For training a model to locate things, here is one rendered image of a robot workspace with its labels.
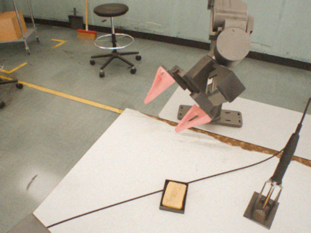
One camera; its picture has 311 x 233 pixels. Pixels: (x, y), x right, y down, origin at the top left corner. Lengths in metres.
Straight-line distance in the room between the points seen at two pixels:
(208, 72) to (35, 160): 1.51
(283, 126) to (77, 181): 0.61
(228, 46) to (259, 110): 0.47
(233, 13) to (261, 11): 2.45
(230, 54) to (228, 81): 0.05
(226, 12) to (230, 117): 0.37
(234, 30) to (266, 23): 2.57
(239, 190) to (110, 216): 0.30
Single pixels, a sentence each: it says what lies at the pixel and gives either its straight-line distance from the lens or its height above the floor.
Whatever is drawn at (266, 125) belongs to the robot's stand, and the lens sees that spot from 0.82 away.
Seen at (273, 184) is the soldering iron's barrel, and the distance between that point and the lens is 0.56.
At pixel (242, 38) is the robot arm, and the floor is 1.09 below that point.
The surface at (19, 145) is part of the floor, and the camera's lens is 1.99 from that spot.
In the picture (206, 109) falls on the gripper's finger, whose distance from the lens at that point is 0.51.
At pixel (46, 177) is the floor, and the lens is 1.69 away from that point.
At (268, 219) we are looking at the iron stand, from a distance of 0.59.
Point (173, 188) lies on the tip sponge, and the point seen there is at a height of 0.76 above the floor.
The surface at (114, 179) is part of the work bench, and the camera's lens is 0.61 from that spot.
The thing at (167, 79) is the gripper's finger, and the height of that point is 1.00.
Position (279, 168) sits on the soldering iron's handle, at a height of 0.85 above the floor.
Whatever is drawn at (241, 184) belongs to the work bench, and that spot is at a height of 0.75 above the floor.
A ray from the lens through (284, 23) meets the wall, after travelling 3.00.
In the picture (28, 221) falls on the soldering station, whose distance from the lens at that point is 0.49.
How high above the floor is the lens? 1.23
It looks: 38 degrees down
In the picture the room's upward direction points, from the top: straight up
